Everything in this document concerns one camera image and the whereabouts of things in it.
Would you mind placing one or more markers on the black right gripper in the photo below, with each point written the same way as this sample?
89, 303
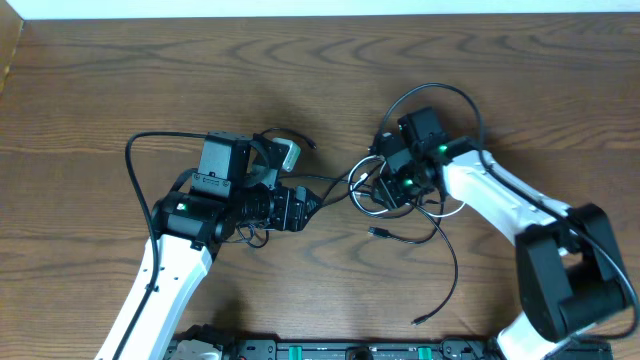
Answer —
385, 184

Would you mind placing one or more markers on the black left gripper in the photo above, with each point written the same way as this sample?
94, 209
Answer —
291, 211

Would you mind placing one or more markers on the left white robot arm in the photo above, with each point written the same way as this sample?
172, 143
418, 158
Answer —
186, 232

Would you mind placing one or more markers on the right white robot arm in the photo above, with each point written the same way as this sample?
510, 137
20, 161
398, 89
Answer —
570, 272

